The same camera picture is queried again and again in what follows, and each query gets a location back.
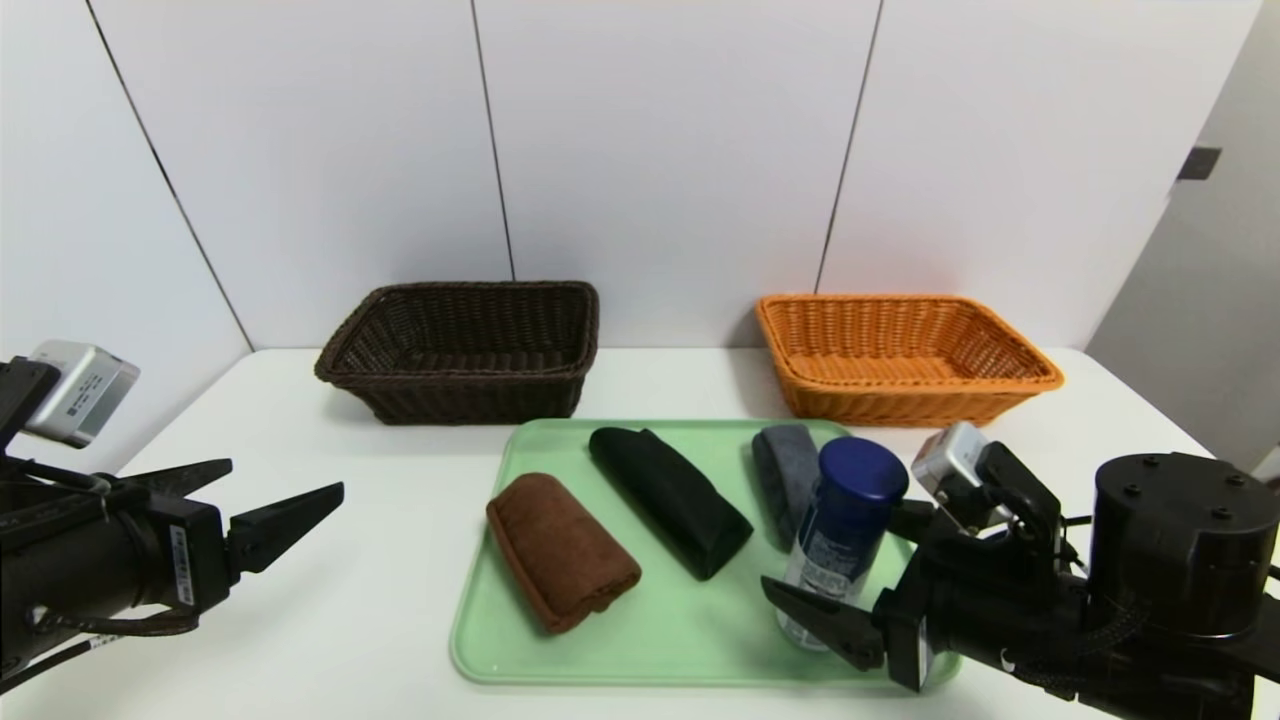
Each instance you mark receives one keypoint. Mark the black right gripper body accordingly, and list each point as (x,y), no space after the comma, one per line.
(912,645)

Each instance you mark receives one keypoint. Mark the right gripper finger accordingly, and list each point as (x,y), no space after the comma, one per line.
(915,523)
(835,620)

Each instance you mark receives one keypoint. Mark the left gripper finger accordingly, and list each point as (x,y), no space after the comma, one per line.
(275,520)
(185,477)

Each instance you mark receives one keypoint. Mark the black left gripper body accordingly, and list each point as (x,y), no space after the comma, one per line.
(192,558)

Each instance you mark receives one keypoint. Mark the blue capped white bottle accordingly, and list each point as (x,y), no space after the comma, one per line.
(845,520)

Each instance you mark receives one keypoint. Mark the grey towel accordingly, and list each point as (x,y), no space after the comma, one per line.
(785,470)

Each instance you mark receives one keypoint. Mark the brown towel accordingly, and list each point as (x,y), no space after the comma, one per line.
(560,550)

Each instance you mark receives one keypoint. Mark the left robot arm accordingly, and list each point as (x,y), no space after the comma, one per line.
(70,560)

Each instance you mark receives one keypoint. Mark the orange wicker basket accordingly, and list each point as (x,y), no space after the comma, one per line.
(900,405)

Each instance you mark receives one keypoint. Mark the dark brown wicker basket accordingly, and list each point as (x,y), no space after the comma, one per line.
(470,400)

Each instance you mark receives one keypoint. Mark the green plastic tray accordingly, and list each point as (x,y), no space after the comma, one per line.
(690,630)

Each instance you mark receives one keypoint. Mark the black soft glasses case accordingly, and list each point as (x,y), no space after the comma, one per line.
(670,500)

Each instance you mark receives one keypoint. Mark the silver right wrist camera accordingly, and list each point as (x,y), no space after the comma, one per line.
(950,460)

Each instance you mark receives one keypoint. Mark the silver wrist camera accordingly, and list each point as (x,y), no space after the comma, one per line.
(950,460)
(85,395)

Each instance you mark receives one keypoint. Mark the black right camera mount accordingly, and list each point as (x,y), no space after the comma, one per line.
(1025,495)

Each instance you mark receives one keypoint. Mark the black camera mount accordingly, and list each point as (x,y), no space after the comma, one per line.
(20,395)
(1025,495)

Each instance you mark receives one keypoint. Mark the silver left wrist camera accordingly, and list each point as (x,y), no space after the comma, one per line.
(85,395)

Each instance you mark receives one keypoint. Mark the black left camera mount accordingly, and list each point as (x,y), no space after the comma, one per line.
(20,395)

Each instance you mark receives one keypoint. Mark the dark wall bracket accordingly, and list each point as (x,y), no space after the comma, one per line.
(1199,163)

